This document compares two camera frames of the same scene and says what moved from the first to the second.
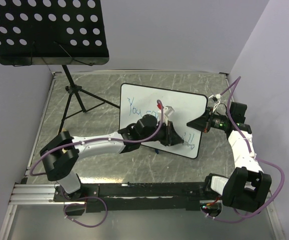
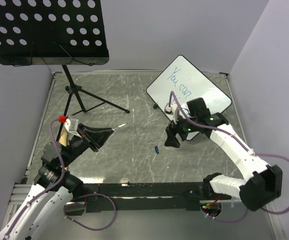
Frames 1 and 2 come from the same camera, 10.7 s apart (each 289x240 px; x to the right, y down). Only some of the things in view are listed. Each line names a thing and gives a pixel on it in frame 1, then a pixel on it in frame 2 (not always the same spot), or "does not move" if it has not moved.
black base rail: (138, 196) does not move
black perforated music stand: (34, 33) does not move
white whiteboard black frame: (135, 101) to (188, 83)
